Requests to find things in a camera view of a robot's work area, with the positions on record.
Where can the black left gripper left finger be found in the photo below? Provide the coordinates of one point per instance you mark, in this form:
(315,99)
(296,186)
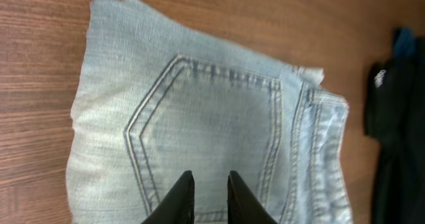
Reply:
(177,207)

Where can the blue cloth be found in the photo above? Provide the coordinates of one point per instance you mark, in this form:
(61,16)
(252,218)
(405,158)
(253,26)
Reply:
(403,42)

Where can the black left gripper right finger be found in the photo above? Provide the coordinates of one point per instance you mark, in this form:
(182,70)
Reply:
(243,207)

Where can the black folded garment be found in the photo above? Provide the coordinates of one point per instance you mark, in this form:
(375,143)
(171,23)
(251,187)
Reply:
(394,116)

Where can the light blue denim shorts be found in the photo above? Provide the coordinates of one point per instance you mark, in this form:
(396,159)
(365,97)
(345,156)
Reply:
(156,98)

